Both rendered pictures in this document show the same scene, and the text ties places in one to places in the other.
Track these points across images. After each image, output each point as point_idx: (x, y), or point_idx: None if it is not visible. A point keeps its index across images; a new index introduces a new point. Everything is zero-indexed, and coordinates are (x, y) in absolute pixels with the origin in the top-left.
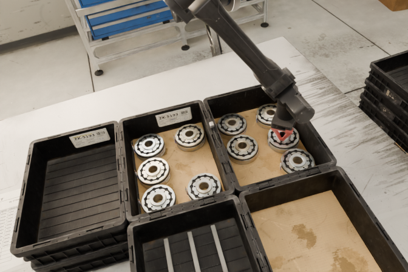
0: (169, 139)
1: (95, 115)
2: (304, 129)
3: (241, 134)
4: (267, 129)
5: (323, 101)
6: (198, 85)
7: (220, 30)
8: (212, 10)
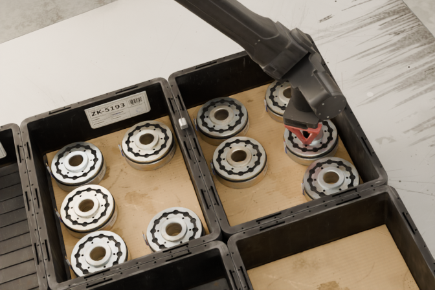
0: (111, 149)
1: None
2: (344, 122)
3: (239, 135)
4: None
5: (399, 58)
6: (164, 36)
7: None
8: None
